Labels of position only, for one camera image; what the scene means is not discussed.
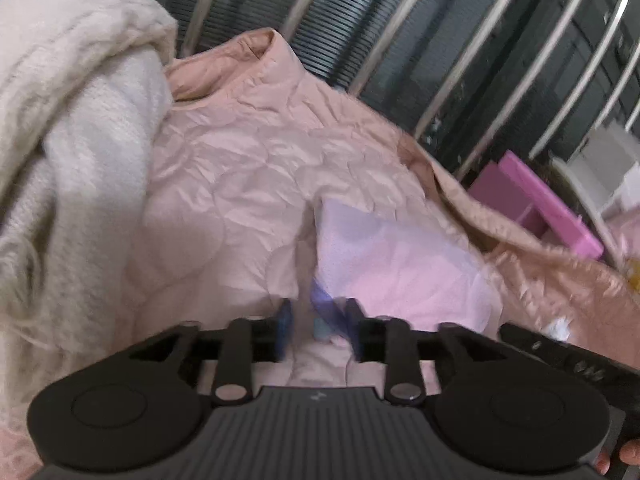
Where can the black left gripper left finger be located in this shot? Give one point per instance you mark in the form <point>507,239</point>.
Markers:
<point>144,403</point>

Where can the stack of white boxes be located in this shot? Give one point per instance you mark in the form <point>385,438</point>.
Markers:
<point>608,168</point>

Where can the pink blue purple mesh garment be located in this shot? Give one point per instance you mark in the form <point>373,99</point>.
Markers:
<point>399,270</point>

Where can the metal barred window grille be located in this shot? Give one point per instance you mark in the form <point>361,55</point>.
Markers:
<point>470,79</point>

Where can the person's hand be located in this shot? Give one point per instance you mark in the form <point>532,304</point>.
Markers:
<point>629,454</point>

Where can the magenta pink box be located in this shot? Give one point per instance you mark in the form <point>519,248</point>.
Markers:
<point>510,187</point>

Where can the pink quilted satin jacket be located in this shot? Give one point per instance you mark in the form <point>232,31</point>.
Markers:
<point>250,145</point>

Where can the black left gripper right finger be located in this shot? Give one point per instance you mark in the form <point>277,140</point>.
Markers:
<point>490,403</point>

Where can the cream knitted fringed blanket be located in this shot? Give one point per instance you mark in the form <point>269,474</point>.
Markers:
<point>83,93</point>

